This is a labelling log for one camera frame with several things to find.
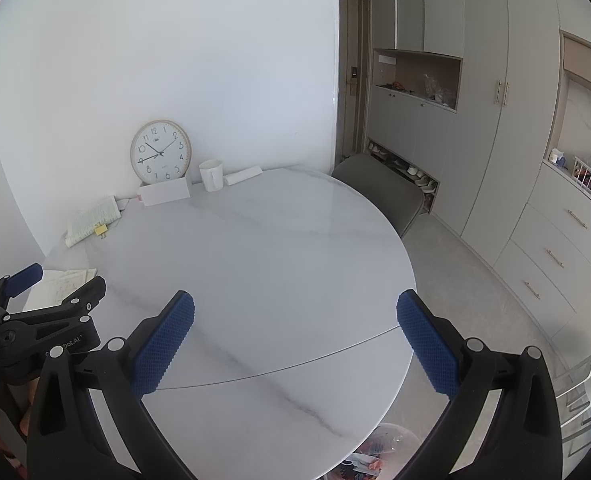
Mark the person's left hand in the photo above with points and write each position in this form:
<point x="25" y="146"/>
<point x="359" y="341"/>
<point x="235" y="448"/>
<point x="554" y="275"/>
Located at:
<point x="25" y="422"/>

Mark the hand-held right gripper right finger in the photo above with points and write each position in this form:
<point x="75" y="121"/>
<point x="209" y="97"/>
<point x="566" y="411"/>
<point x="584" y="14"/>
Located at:
<point x="428" y="345"/>

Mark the grey upholstered chair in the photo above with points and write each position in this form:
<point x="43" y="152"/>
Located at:
<point x="380" y="190"/>

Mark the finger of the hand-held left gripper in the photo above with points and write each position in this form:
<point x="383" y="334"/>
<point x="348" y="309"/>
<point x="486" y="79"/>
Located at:
<point x="23" y="280"/>
<point x="83" y="300"/>

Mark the tall beige cabinet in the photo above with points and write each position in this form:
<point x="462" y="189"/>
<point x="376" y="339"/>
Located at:
<point x="475" y="160"/>

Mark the yellow clip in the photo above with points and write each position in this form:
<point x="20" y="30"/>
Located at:
<point x="100" y="231"/>

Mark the white cup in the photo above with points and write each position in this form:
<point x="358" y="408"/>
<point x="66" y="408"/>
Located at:
<point x="211" y="176"/>

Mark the paper notebook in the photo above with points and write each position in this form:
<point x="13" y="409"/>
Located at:
<point x="58" y="285"/>

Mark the door lock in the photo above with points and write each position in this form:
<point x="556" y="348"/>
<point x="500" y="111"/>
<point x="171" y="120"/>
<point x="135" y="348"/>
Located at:
<point x="354" y="72"/>

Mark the white plastic waste bin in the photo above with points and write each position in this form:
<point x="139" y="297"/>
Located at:
<point x="398" y="435"/>

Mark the brown door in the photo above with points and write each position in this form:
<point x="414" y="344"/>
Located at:
<point x="348" y="110"/>

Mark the row of shoes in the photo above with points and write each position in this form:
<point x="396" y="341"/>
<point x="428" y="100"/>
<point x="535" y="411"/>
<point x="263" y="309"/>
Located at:
<point x="410" y="170"/>

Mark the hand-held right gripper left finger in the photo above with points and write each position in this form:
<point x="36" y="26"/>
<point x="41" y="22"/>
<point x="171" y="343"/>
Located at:
<point x="160" y="342"/>

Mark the white folded booklet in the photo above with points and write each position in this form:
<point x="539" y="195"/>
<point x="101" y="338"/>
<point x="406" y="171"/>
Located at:
<point x="90" y="221"/>

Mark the round wall clock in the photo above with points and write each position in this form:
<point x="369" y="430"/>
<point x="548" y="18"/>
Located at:
<point x="159" y="152"/>

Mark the beige drawer cabinet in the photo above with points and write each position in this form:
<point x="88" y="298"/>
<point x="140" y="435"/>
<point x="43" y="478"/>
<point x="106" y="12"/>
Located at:
<point x="550" y="240"/>

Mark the clear plastic bag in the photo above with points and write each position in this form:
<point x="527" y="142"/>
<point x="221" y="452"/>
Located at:
<point x="435" y="89"/>

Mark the white rectangular box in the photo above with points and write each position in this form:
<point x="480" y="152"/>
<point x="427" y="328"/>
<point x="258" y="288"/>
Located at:
<point x="165" y="192"/>

